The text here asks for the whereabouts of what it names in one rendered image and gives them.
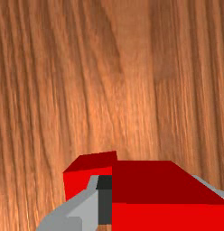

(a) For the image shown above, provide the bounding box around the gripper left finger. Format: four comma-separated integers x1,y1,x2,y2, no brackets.
35,174,114,231

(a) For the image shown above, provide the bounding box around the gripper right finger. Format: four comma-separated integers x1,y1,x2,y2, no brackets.
191,174,224,203

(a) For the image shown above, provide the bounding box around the red cube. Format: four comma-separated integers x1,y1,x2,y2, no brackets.
62,150,118,202
111,160,224,231

